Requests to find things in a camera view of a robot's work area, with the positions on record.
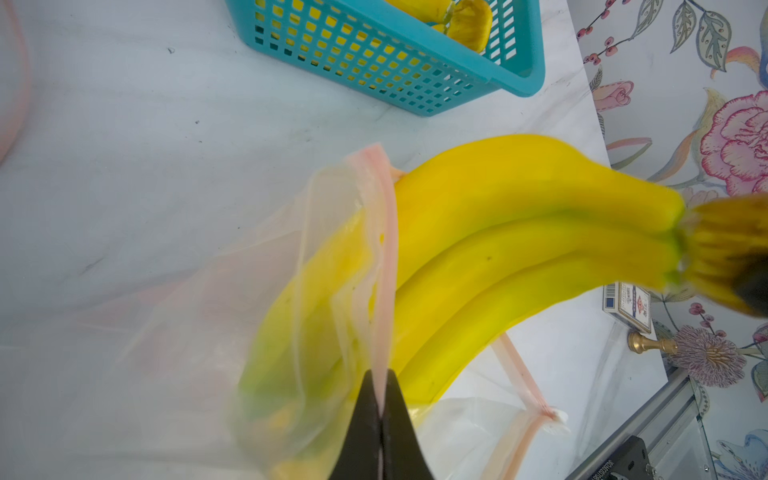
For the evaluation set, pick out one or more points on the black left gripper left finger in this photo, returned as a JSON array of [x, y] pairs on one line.
[[360, 457]]

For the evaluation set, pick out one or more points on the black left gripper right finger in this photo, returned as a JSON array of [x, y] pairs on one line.
[[401, 454]]

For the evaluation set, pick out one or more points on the yellow banana bunch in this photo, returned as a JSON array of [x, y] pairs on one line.
[[489, 234], [468, 22]]

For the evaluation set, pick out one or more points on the pink dotted zip bag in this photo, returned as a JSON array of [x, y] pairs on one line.
[[15, 78]]

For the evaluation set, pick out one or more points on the small brass knob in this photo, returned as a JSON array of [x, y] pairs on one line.
[[639, 344]]

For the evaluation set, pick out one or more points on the small printed card box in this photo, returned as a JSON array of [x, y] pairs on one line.
[[628, 304]]

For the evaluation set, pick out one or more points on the teal plastic basket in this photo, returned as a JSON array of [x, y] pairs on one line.
[[376, 49]]

